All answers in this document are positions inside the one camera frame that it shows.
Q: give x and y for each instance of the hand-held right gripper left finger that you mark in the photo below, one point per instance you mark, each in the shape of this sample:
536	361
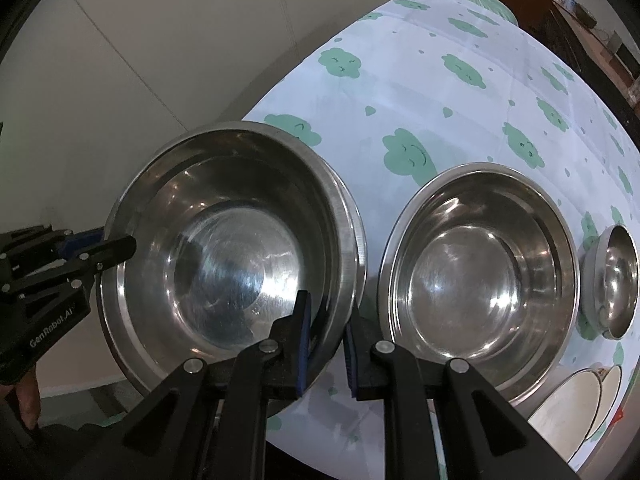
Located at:
302	340

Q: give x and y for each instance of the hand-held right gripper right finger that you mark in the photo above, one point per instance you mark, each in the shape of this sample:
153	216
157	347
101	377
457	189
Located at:
351	360

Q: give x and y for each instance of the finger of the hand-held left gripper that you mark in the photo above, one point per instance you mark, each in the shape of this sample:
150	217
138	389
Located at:
115	250
80	242

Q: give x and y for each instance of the large steel bowl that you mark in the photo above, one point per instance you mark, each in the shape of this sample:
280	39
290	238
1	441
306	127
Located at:
225	260
112	336

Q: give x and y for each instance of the white dark-rimmed bowl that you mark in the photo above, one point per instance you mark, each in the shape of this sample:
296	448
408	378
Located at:
565	410
610	390

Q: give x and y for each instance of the person's left forearm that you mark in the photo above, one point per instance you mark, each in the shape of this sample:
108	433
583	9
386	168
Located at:
20	445

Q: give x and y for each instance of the person's left hand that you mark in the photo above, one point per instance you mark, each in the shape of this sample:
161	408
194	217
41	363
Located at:
27	395

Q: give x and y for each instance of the medium steel bowl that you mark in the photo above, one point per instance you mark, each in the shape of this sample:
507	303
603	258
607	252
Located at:
475	285

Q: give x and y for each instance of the small steel bowl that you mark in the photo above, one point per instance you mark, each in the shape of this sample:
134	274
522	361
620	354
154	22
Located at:
590	285
620	280

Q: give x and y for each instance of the small red object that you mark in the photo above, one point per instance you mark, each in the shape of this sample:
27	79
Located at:
619	414

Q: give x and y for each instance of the green cloud print tablecloth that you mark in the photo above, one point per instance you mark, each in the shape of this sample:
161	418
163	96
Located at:
400	85

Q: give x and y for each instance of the dark brown wooden cabinet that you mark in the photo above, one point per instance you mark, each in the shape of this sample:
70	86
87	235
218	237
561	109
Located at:
545	15

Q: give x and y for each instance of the black box on cabinet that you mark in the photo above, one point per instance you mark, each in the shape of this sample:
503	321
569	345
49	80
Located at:
586	16

